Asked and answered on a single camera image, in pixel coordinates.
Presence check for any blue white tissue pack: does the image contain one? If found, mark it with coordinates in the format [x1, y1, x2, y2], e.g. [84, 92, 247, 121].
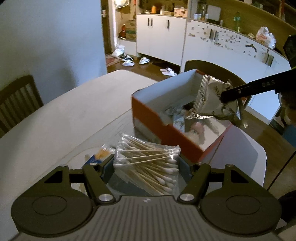
[84, 144, 115, 165]

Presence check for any silver foil snack bag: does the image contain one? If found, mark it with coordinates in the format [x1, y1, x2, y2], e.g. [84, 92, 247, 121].
[185, 74, 248, 128]

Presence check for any dark wooden chair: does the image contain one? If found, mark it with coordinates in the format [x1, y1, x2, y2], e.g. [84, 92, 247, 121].
[1, 75, 44, 137]
[184, 59, 253, 107]

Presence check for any white long cabinet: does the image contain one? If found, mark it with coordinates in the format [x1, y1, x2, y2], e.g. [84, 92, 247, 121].
[135, 14, 292, 126]

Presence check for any cotton swab pack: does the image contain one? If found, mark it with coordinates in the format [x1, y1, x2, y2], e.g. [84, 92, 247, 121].
[113, 134, 181, 196]

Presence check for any white slipper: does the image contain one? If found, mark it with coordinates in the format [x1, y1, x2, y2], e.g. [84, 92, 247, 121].
[139, 57, 150, 65]

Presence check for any red and white cardboard box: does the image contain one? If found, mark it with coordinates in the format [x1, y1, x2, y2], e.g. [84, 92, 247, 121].
[132, 69, 232, 163]

